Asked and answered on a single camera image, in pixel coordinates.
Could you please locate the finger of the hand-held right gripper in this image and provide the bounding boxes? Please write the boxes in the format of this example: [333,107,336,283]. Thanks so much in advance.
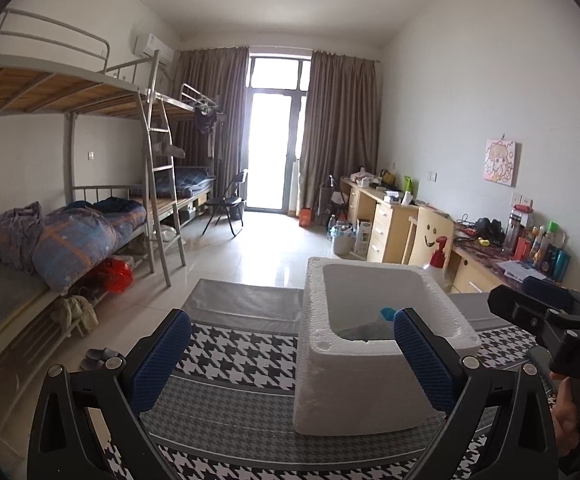
[521,275,578,309]
[487,285,571,346]

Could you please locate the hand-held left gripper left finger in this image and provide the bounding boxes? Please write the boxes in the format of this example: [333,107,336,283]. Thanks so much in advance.
[27,308,192,480]

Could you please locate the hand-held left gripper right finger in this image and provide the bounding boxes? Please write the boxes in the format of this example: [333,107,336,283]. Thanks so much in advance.
[392,308,558,480]

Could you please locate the white foam box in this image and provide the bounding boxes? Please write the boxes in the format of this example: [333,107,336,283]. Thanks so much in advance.
[294,256,481,436]

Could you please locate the person's right hand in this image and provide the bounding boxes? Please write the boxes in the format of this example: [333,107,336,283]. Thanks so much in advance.
[551,377,580,456]

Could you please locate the printed paper sheet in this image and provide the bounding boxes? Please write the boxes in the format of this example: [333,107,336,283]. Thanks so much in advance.
[500,259,541,281]

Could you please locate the row of bottles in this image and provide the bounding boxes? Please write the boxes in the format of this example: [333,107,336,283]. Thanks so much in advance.
[502,205,573,281]

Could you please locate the wooden desk with patterned top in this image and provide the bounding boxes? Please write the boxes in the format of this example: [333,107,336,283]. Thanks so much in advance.
[448,229,571,294]

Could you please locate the grey slippers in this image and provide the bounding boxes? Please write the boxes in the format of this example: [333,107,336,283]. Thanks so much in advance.
[81,347,121,371]

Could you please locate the black headphones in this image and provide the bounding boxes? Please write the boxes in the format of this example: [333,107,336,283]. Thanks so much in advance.
[474,217,506,246]

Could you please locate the white pump bottle red cap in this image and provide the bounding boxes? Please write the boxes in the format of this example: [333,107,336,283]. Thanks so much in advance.
[422,236,453,291]

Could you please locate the beige cloth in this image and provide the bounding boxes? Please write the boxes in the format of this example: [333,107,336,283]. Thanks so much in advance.
[52,295,99,337]

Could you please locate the red plastic bag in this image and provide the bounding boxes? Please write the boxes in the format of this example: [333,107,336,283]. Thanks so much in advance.
[94,257,135,294]

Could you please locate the wooden chair with smiley face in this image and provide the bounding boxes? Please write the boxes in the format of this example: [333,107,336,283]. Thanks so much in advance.
[402,206,456,266]

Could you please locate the light wooden desk with drawers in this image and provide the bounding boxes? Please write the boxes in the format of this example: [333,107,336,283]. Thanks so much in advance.
[342,177,421,264]

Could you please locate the white bucket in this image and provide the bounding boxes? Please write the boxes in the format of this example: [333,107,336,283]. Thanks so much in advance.
[331,225,356,256]

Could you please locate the blue patterned quilt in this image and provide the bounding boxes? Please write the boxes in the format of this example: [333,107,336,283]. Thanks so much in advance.
[0,201,147,294]

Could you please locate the metal bed ladder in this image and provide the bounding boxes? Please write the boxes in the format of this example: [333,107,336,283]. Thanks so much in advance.
[140,50,187,287]

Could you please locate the metal bunk bed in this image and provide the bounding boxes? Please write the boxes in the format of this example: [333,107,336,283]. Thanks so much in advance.
[157,84,227,222]
[0,8,187,396]

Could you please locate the black folding chair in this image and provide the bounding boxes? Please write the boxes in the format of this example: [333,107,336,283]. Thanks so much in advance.
[202,169,249,237]

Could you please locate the dark blue bedding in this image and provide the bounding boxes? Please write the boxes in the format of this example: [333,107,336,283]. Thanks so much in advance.
[172,165,219,197]

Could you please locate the glass balcony door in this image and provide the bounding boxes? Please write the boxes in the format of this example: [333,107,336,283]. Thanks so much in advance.
[246,46,313,214]

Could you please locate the dark hanging clothes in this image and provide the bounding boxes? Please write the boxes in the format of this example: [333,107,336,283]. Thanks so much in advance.
[192,105,221,134]

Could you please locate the grey curtain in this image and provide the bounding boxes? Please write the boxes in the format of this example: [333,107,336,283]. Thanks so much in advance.
[170,47,251,207]
[300,50,382,212]

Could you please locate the white air conditioner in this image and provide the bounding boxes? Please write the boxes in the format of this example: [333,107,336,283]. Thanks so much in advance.
[131,32,175,65]

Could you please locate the pink cartoon wall picture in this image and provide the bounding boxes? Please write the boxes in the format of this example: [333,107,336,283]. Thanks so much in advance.
[484,137,521,187]

